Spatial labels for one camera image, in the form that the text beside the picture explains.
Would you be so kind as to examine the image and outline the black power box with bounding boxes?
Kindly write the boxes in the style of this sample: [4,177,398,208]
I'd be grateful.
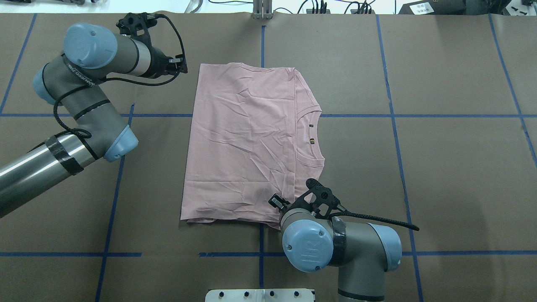
[397,0,467,15]

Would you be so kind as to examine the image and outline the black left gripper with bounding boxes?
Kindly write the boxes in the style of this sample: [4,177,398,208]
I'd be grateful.
[116,12,188,80]

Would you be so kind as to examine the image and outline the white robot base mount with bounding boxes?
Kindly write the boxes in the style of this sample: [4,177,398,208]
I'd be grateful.
[205,288,316,302]

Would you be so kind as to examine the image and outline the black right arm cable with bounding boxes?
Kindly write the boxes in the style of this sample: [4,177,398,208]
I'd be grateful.
[331,212,420,232]

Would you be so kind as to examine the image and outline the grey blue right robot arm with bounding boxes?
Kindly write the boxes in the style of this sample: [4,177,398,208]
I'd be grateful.
[268,178,402,302]

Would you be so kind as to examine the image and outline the aluminium frame post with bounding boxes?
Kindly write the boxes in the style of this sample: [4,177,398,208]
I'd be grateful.
[252,0,274,20]

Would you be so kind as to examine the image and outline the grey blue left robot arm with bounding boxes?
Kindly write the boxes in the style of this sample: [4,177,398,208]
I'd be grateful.
[0,12,188,217]

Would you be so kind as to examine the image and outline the pink Snoopy t-shirt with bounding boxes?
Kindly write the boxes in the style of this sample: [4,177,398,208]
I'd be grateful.
[180,62,325,229]

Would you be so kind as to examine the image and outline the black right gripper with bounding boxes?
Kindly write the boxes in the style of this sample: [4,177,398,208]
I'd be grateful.
[268,178,347,220]

